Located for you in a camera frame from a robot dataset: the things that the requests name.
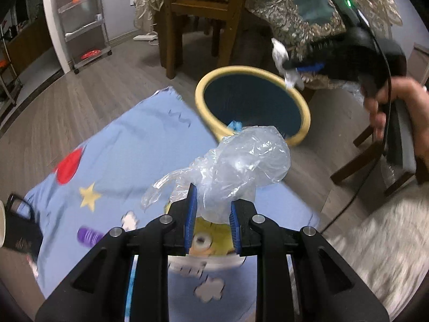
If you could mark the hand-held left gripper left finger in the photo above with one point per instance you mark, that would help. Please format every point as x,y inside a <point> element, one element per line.
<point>191,214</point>

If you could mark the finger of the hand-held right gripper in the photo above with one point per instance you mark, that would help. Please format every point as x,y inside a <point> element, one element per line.
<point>310,67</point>
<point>308,52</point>

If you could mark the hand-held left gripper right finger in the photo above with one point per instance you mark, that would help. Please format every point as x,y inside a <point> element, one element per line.
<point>234,224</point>

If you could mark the white tissue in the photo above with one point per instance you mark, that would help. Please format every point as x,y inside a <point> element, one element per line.
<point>280,53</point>

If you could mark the clear plastic bag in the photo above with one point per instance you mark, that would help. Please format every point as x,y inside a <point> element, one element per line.
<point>248,161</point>

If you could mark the yellow rimmed blue trash bin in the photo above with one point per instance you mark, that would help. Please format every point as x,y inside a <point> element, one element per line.
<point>254,107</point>

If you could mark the person's right hand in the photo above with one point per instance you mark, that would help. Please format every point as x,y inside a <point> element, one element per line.
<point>412,107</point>

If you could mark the blue snack wrapper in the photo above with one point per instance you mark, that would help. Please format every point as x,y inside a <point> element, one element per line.
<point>234,125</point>

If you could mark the blue printed blanket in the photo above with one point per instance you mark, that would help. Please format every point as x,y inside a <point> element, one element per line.
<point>117,147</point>

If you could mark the purple striped item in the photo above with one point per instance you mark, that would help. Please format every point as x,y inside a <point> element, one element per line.
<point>88,236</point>

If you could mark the dark wooden chair legs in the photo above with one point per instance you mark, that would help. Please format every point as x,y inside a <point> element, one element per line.
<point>355,167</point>

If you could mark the brown wooden chair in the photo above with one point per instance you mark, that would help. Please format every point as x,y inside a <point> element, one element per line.
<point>201,8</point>

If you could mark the white fluffy rug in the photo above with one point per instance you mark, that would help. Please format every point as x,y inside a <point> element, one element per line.
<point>378,255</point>

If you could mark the white power strip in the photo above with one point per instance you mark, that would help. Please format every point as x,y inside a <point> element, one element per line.
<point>145,37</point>

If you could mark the black bag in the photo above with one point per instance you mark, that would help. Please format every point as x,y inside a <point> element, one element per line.
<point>23,224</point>

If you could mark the red item on shelf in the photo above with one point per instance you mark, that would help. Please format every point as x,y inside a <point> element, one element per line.
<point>91,54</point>

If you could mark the grey wheeled shelf rack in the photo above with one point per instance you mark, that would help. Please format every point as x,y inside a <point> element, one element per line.
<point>83,30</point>

